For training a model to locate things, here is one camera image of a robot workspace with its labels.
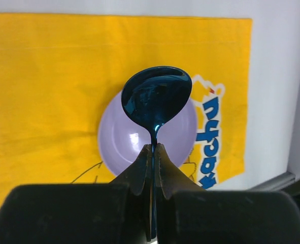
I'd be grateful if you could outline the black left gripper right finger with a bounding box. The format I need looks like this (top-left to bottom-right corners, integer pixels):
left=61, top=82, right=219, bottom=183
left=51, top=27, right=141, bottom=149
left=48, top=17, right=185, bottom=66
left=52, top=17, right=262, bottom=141
left=154, top=144, right=300, bottom=243

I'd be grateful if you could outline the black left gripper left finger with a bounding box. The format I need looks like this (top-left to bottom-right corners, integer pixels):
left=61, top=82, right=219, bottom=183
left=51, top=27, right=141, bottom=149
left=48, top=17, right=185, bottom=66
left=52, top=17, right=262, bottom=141
left=0, top=145, right=152, bottom=243

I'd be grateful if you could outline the purple plastic plate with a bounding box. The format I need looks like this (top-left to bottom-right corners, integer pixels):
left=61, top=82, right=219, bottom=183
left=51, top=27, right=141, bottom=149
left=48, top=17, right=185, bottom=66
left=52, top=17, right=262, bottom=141
left=97, top=93, right=197, bottom=175

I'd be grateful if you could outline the blue metal spoon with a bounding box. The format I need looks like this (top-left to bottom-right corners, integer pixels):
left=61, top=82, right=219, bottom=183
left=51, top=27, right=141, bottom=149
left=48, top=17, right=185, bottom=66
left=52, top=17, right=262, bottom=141
left=115, top=66, right=195, bottom=243

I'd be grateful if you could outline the yellow Pikachu placemat cloth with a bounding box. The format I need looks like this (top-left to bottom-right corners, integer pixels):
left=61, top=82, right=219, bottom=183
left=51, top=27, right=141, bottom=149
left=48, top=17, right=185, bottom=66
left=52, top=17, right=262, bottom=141
left=0, top=13, right=253, bottom=206

